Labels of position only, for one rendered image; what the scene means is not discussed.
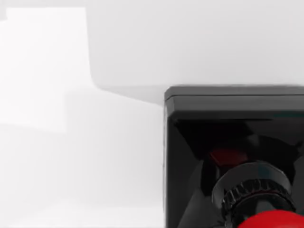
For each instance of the black stand with red knob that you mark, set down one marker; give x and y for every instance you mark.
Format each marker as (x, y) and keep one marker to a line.
(180, 147)

